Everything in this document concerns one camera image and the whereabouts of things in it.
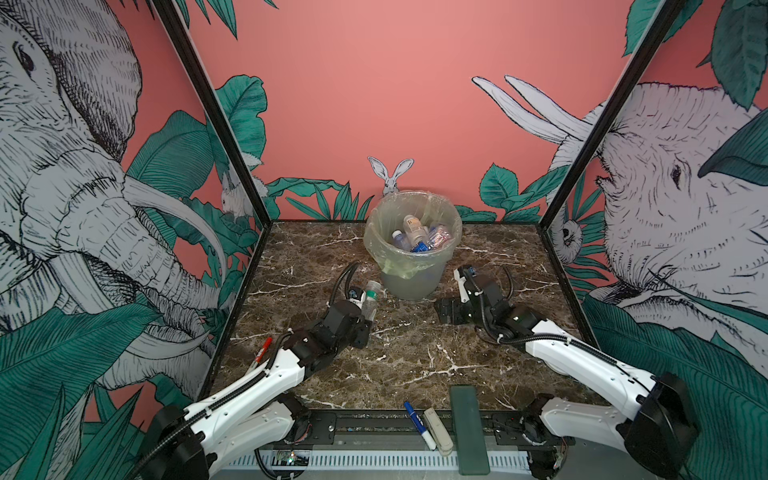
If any clear bottle green cap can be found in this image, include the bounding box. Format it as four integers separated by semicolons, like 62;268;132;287
361;280;384;322

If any Fiji bottle red blue label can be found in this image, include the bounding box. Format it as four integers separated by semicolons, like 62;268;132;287
428;224;453;250

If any clear bottle yellow inside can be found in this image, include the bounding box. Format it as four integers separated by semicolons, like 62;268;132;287
403;215;429;246

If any clear bottle pink blue label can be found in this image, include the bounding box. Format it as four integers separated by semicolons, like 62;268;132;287
391;230;413;252

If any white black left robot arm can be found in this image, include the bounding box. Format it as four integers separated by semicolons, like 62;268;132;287
125;295;372;479

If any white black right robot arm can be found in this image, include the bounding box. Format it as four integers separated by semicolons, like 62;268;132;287
434;265;699;479

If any grey bin with green liner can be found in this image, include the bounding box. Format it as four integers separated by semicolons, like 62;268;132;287
364;191;462;300

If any red marker pen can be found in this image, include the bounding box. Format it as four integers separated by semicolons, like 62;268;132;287
254;337;273;366

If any blue white marker pen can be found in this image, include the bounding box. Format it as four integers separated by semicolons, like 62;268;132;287
404;401;437;451

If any white eraser bar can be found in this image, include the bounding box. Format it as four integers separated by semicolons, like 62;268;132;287
423;408;454;456

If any dark green flat block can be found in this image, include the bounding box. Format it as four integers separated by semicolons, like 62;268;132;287
449;385;491;476

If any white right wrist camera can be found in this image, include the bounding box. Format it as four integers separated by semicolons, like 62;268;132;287
453;265;478;304

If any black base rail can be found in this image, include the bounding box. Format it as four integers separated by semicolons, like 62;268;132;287
173;409;649;448

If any white slotted cable duct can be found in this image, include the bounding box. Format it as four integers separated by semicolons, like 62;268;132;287
224;450;531;475

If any black right frame post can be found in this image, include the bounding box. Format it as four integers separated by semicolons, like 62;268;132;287
537;0;686;231

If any black frame post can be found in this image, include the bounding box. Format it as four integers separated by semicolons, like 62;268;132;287
151;0;273;229
537;0;686;231

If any black left frame post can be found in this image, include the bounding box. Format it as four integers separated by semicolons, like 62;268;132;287
151;0;273;229

